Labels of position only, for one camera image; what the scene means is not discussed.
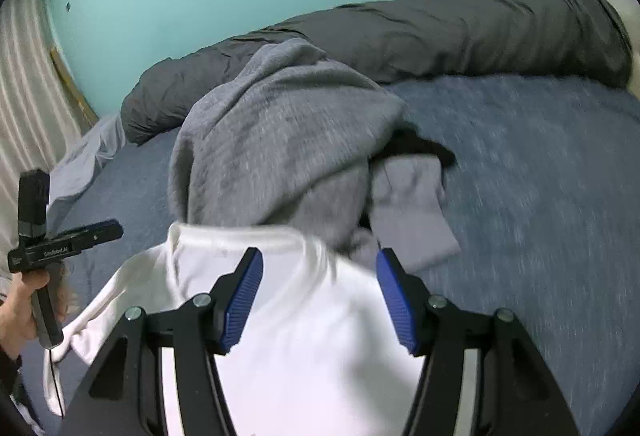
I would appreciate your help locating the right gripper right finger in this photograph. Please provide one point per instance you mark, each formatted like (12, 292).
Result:
(482, 374)

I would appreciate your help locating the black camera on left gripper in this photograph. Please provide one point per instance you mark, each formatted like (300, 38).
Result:
(32, 203)

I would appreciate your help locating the grey knit sweater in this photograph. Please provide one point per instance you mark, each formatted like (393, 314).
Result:
(300, 140)

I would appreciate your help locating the light grey crumpled sheet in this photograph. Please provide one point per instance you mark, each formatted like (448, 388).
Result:
(82, 163)

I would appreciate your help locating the dark grey rolled duvet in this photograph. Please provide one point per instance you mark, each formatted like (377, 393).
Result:
(391, 40)

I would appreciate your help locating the wooden frame by wall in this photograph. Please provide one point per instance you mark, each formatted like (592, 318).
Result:
(75, 95)

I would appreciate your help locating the white long-sleeve shirt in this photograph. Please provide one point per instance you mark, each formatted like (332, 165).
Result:
(318, 355)

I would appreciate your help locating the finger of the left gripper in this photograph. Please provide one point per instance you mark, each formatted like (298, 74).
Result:
(94, 234)

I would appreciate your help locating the person's left hand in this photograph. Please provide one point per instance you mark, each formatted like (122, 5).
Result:
(17, 323)

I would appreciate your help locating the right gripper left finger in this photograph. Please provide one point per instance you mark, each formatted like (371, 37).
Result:
(156, 374)

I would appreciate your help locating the beige striped curtain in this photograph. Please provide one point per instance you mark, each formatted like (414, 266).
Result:
(38, 122)

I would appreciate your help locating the blue patterned bed cover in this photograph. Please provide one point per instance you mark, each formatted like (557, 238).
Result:
(544, 202)

